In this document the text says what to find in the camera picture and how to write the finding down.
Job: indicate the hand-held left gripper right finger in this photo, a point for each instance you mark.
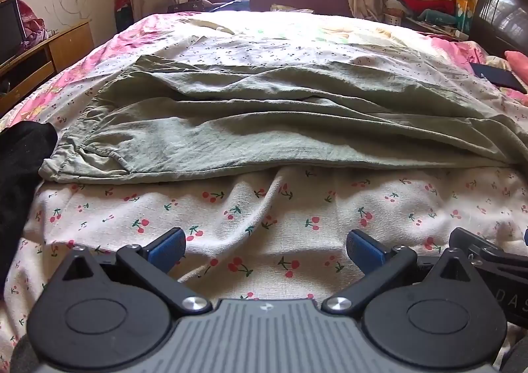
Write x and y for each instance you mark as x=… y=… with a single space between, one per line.
x=364 y=252

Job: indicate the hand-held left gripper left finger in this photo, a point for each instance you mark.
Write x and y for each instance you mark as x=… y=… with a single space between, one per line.
x=170 y=250

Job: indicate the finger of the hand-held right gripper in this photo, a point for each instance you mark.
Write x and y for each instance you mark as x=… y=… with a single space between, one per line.
x=486 y=250

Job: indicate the green pants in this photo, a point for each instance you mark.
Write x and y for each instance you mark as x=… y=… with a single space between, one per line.
x=247 y=129

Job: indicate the cherry print bed sheet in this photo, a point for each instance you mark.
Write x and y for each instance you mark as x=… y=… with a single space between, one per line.
x=268 y=212

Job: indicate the black cloth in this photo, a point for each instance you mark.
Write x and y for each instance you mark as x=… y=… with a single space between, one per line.
x=20 y=175

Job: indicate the dark blue notebook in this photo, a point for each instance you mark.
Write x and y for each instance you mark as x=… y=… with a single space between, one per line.
x=499 y=78

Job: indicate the pink pillow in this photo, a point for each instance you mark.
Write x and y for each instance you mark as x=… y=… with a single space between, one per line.
x=517 y=60

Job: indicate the pink cartoon quilt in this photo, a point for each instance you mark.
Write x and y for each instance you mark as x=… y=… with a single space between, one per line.
x=109 y=52

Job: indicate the wooden cabinet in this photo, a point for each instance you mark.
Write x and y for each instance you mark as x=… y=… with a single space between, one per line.
x=68 y=43

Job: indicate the white basket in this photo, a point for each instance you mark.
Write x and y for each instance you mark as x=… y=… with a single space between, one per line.
x=392 y=18

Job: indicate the dark wooden headboard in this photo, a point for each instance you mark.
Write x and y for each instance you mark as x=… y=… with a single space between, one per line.
x=501 y=14

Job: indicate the teal cloth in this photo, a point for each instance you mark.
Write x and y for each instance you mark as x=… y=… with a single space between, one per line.
x=437 y=16

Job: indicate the yellow packet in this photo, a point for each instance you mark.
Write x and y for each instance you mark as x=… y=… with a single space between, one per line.
x=464 y=2

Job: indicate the red gift bag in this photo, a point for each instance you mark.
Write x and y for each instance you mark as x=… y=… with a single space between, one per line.
x=122 y=2

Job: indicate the red cloth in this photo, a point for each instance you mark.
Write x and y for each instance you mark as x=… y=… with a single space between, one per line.
x=427 y=3

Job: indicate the black television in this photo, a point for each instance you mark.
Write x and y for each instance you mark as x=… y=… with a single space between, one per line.
x=9 y=31

